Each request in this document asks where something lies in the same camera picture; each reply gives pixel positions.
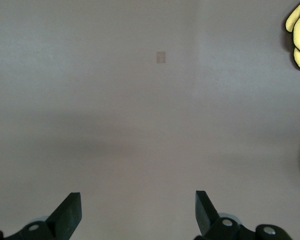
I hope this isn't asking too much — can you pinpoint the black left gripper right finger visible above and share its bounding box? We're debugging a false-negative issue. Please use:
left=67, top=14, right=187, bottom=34
left=194, top=190, right=241, bottom=240

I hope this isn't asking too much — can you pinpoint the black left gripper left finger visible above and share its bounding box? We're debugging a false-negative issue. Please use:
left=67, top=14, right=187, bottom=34
left=19, top=191, right=83, bottom=240

